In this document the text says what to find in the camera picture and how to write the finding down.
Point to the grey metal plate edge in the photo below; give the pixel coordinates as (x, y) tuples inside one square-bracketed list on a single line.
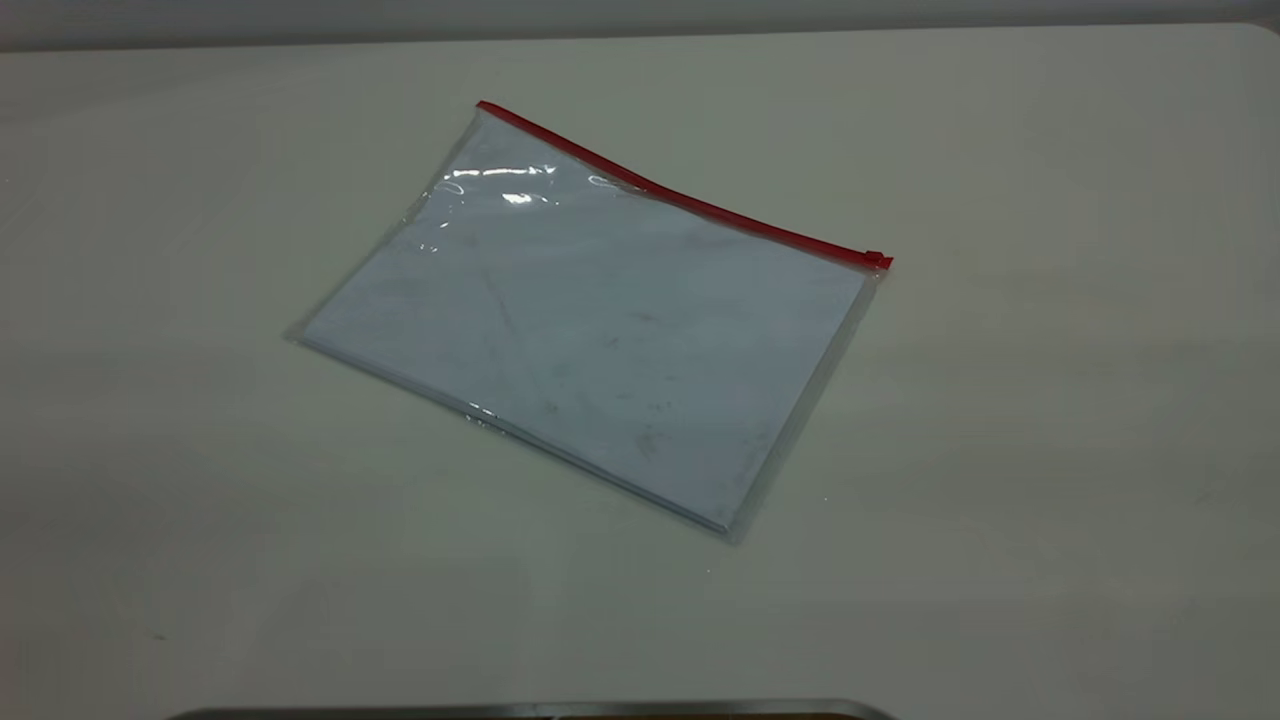
[(540, 711)]

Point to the red zipper slider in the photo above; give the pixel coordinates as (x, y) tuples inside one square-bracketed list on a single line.
[(876, 259)]

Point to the transparent bag with red zipper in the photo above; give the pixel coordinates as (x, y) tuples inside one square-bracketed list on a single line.
[(600, 330)]

